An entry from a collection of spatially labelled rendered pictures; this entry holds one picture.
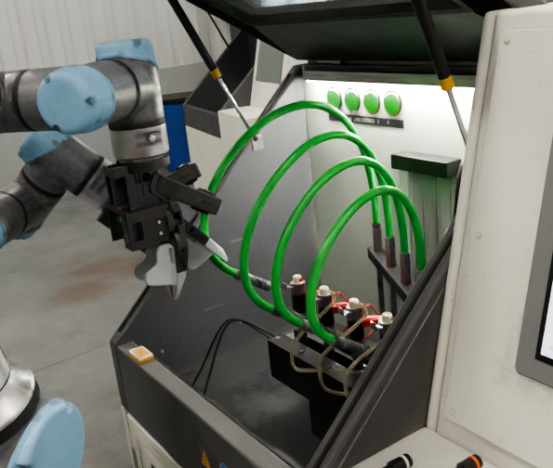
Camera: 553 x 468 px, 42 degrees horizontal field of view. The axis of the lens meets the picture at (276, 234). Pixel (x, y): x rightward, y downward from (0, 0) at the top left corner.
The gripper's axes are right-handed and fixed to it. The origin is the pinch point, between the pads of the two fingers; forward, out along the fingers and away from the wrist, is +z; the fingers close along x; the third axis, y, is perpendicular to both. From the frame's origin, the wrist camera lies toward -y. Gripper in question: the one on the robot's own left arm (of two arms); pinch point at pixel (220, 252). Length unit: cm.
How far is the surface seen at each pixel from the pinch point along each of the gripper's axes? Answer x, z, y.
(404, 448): 29.1, 30.3, 10.7
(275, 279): 15.1, 5.5, 0.1
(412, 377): 27.7, 26.5, 1.8
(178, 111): -598, 38, -154
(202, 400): -3.5, 13.0, 22.6
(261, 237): -38.5, 16.1, -12.2
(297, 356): -3.1, 23.6, 7.1
